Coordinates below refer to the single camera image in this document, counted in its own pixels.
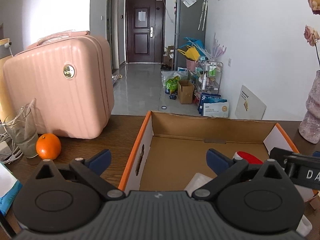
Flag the red white lint brush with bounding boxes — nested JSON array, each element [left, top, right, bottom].
[[233, 151, 263, 165]]

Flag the purple textured vase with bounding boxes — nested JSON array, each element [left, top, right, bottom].
[[298, 70, 320, 144]]

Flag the red cardboard box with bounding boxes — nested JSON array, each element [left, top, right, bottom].
[[118, 110, 318, 203]]

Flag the orange fruit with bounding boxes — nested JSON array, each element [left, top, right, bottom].
[[36, 133, 61, 160]]

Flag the white tape roll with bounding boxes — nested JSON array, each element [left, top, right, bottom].
[[296, 215, 312, 237]]

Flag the small brown cardboard box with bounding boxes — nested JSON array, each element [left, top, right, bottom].
[[178, 80, 194, 104]]

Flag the clear glass cup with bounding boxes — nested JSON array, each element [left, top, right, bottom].
[[3, 98, 39, 159]]

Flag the blue tissue pack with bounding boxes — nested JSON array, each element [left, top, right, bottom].
[[0, 164, 22, 216]]

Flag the pink suitcase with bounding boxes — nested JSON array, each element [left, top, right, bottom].
[[3, 31, 114, 139]]

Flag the dried pink roses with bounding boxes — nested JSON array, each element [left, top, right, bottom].
[[303, 0, 320, 71]]

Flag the beige thermos jug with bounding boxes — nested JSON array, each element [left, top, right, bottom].
[[0, 37, 16, 123]]

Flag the dark brown door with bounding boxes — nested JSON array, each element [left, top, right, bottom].
[[125, 0, 166, 63]]

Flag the grey refrigerator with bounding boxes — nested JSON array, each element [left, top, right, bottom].
[[174, 0, 206, 70]]

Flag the white board leaning on wall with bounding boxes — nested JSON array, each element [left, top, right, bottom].
[[235, 85, 266, 120]]

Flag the metal wire shelf rack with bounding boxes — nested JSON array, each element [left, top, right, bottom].
[[195, 61, 223, 100]]

